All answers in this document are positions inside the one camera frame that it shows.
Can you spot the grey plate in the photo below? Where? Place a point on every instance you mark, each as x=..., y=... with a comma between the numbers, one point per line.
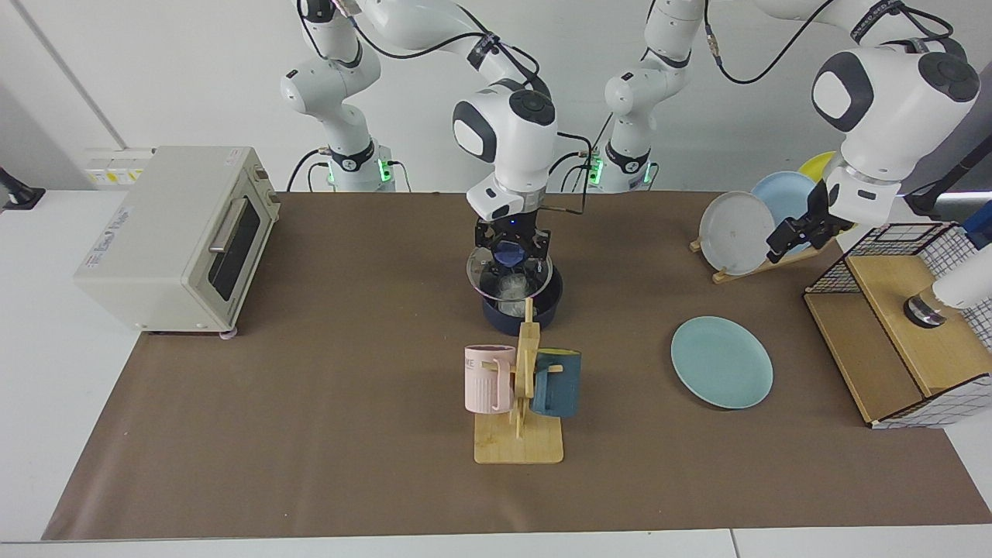
x=732, y=232

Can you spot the brown table cloth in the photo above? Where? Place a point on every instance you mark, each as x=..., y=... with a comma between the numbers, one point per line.
x=310, y=426

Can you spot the wooden plate rack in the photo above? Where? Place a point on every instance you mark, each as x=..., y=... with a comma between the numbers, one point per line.
x=744, y=271

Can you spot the yellow plate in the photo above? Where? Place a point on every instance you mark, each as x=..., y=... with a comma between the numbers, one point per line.
x=820, y=164

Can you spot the black pole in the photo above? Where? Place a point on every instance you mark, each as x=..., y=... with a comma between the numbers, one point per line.
x=942, y=190

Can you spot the glass lid with blue knob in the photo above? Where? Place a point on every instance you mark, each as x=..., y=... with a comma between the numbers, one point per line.
x=484, y=279

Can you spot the white cylinder with silver end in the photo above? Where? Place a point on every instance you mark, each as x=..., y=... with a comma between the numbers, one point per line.
x=965, y=283

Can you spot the teal green plate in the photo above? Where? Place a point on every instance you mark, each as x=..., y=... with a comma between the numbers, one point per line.
x=721, y=364

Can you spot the pale toaster oven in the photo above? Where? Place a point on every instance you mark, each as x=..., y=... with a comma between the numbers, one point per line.
x=155, y=248

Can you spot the dark blue mug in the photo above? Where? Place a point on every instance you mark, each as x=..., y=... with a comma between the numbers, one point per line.
x=558, y=387

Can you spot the wooden cup stand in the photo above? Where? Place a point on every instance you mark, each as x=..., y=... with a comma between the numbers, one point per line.
x=519, y=446

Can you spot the white wall socket strip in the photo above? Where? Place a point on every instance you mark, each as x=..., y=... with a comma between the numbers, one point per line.
x=116, y=169

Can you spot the light blue plate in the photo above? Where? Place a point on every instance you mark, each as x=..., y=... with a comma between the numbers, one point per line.
x=783, y=194

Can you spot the pink mug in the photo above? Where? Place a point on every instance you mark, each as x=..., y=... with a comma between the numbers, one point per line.
x=484, y=384

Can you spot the black stand foot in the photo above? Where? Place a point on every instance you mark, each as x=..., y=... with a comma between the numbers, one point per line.
x=19, y=194

